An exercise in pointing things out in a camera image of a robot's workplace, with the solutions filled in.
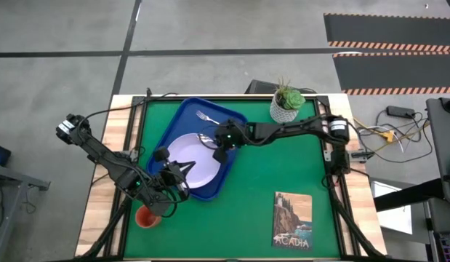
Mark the silver metal fork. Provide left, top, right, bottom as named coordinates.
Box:
left=195, top=110, right=221, bottom=126

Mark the orange cup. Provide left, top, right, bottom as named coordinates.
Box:
left=134, top=204, right=163, bottom=229

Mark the green table mat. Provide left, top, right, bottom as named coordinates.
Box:
left=123, top=98, right=342, bottom=260

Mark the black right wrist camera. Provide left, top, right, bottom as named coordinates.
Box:
left=212, top=147, right=229, bottom=164

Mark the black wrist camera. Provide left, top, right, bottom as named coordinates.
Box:
left=153, top=146, right=171, bottom=163
left=212, top=147, right=229, bottom=164

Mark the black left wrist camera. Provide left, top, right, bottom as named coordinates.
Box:
left=153, top=146, right=171, bottom=163

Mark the white box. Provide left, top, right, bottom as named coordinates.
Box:
left=369, top=180, right=414, bottom=236

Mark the black power adapter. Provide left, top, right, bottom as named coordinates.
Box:
left=386, top=105, right=417, bottom=119

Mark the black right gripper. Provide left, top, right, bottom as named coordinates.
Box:
left=206, top=119, right=248, bottom=151

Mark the grey side desk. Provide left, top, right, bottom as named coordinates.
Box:
left=0, top=141, right=51, bottom=253

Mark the black hazard-striped floor mat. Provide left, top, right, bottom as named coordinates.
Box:
left=332, top=52, right=450, bottom=96
left=323, top=13, right=450, bottom=52

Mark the Acadia lighthouse postcard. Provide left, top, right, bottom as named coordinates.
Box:
left=271, top=191, right=313, bottom=251

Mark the black aluminium table frame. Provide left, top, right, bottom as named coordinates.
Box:
left=77, top=94, right=387, bottom=261

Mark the blue plastic tray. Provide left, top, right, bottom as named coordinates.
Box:
left=146, top=97, right=249, bottom=202

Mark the grey cart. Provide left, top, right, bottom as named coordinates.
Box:
left=425, top=95, right=450, bottom=205

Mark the black floor cable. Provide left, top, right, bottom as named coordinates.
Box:
left=357, top=108, right=435, bottom=164

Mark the black keyboard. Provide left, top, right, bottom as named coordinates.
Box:
left=435, top=232, right=450, bottom=262

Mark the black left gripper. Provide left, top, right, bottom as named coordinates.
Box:
left=157, top=159, right=197, bottom=203

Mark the succulent in white pot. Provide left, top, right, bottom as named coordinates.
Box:
left=269, top=77, right=307, bottom=124

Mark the silver metal spoon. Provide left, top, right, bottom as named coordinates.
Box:
left=197, top=133, right=217, bottom=148

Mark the yellow cable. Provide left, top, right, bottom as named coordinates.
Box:
left=353, top=116, right=431, bottom=154

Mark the white cable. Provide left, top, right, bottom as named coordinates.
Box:
left=358, top=124, right=406, bottom=154

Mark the white round plate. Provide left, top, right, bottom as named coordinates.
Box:
left=166, top=132, right=222, bottom=189

